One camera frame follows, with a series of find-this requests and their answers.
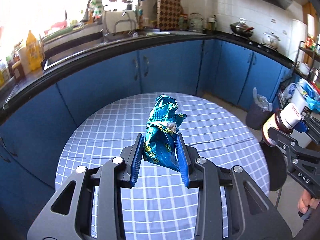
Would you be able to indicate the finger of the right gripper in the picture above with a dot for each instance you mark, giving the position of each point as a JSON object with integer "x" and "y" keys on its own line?
{"x": 298, "y": 127}
{"x": 283, "y": 140}

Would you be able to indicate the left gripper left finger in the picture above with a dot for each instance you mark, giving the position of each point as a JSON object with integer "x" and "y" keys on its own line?
{"x": 68, "y": 213}

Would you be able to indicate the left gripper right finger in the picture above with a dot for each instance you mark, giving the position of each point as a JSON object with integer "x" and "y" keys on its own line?
{"x": 250, "y": 213}

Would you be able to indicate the brown medicine bottle white cap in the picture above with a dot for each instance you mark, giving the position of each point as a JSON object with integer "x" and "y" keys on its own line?
{"x": 284, "y": 120}

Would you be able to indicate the blue snack wrapper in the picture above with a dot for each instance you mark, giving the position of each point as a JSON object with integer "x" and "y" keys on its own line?
{"x": 161, "y": 132}

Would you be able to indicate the black trash bin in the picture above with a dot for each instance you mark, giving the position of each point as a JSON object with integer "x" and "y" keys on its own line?
{"x": 276, "y": 165}

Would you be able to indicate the blue kitchen cabinets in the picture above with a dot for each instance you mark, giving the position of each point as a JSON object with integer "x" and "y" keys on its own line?
{"x": 39, "y": 119}

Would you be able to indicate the person's right hand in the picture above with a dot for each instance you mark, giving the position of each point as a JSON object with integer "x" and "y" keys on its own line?
{"x": 306, "y": 201}

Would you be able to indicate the white washing machine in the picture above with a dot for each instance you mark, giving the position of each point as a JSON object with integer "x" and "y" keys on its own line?
{"x": 309, "y": 140}

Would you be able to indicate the blue plastic bag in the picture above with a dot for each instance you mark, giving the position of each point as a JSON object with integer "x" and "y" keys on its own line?
{"x": 310, "y": 95}

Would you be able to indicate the grey bin with plastic bag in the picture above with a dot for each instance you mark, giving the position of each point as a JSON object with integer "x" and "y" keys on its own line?
{"x": 259, "y": 112}

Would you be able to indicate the black metal shelf rack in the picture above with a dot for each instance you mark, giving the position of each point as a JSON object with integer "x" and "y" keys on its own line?
{"x": 306, "y": 65}

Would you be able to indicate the blue checkered tablecloth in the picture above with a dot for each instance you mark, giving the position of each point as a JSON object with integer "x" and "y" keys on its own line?
{"x": 160, "y": 206}

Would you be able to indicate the white ceramic pot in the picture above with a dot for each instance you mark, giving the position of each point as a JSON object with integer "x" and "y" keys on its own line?
{"x": 271, "y": 40}

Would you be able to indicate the black wok with lid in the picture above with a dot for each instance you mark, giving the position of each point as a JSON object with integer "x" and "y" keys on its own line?
{"x": 241, "y": 28}

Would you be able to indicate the green kettle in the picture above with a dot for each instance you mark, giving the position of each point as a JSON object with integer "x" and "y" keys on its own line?
{"x": 195, "y": 22}

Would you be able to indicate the yellow detergent bottle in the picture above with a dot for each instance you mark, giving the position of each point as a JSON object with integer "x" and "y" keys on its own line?
{"x": 34, "y": 52}

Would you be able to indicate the checkered cutting board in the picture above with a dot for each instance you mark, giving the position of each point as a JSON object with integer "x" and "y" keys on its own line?
{"x": 168, "y": 14}

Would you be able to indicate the metal sink faucet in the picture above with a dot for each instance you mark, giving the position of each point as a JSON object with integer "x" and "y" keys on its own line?
{"x": 95, "y": 13}

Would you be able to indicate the white dish drainer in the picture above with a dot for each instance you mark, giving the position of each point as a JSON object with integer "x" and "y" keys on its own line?
{"x": 120, "y": 21}

